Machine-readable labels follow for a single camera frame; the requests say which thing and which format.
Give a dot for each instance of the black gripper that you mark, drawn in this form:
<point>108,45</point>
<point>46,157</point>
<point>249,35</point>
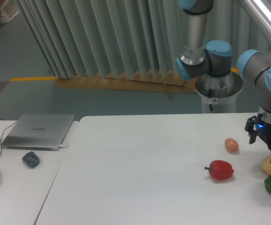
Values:
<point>263,127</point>

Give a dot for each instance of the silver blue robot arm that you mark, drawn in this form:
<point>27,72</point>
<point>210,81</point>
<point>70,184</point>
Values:
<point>210,63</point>

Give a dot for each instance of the red bell pepper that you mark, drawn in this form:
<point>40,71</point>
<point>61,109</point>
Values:
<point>220,170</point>

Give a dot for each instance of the brown egg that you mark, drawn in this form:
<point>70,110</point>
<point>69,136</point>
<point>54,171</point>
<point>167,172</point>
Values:
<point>231,145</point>

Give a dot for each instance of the brown cardboard sheet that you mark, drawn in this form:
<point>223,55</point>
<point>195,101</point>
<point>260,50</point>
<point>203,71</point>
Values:
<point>170,83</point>

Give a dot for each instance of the white usb plug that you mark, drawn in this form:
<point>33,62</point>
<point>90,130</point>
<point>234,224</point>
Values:
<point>64,146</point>

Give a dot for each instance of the pale green curtain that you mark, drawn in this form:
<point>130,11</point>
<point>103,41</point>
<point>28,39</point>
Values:
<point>79,37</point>

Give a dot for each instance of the silver laptop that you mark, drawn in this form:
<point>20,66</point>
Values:
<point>39,132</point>

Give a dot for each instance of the black earbuds case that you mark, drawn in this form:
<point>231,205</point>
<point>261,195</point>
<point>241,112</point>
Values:
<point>31,159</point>

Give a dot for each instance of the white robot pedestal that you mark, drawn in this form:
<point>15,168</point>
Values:
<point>218,94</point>

